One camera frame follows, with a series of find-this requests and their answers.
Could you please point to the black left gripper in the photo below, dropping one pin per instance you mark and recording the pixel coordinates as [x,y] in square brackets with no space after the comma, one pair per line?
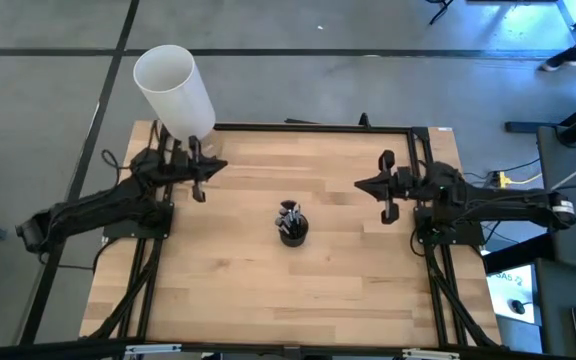
[195,167]

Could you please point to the white shade table lamp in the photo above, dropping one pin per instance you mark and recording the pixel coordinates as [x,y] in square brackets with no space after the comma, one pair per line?
[178,95]

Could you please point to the black floor bar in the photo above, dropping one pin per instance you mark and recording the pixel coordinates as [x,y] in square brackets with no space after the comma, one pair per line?
[518,252]

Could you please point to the black flat bracket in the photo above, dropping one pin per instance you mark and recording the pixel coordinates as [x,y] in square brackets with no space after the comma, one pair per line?
[298,121]

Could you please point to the black chair leg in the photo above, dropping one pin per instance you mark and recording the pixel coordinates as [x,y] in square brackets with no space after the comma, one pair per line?
[440,11]

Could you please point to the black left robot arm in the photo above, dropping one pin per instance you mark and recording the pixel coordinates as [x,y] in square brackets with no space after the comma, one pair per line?
[93,210]

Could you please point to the silver aluminium bracket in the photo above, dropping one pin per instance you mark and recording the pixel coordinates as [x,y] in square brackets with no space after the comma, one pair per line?
[153,349]
[430,355]

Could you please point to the dark desk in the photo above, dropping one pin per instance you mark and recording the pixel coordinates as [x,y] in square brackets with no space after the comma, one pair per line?
[558,300]

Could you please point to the white mouse pad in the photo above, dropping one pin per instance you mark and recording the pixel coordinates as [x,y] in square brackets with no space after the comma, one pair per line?
[503,300]

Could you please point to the black front rail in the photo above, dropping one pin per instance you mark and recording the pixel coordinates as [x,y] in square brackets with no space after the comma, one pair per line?
[268,350]

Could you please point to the black computer mouse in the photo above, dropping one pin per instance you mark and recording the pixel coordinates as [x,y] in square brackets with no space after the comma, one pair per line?
[518,306]

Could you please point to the black aluminium table frame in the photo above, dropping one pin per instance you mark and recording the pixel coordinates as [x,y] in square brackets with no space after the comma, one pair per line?
[318,128]

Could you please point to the person's shoe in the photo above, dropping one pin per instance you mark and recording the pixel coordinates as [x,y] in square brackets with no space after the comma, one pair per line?
[568,61]

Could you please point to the black mesh brush cup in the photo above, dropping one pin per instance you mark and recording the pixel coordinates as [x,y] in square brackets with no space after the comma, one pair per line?
[294,241]

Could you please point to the round head makeup brush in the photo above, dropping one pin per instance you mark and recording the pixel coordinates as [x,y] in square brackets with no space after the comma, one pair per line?
[279,221]

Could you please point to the black clamp knob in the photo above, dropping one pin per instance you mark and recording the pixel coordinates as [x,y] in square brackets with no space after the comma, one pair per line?
[364,120]

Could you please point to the white label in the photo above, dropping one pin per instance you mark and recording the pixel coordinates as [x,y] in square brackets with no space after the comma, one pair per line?
[445,129]

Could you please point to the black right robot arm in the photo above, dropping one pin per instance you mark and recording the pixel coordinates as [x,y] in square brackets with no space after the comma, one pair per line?
[508,207]

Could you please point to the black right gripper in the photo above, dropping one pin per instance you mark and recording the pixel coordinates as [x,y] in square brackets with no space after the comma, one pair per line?
[403,184]

